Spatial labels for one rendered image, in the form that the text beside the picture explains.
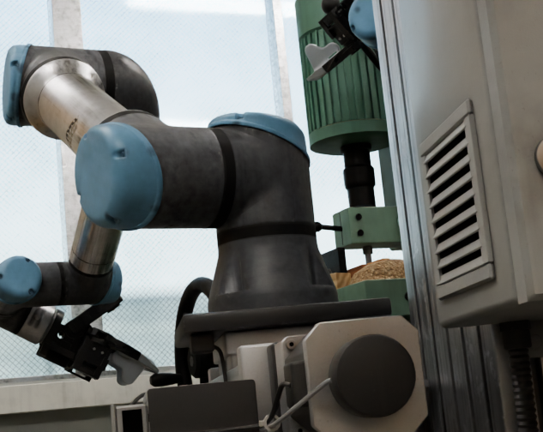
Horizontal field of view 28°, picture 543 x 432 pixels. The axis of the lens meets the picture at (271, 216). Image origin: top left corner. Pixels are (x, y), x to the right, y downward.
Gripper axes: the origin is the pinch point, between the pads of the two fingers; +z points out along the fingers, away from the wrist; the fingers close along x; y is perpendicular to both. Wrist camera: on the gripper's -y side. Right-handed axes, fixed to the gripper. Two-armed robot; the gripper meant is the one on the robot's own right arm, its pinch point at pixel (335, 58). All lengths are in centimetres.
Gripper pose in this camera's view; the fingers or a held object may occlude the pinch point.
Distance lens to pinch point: 196.9
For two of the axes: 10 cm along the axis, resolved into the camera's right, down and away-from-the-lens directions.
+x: -6.5, 6.4, -4.1
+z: -3.7, 2.0, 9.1
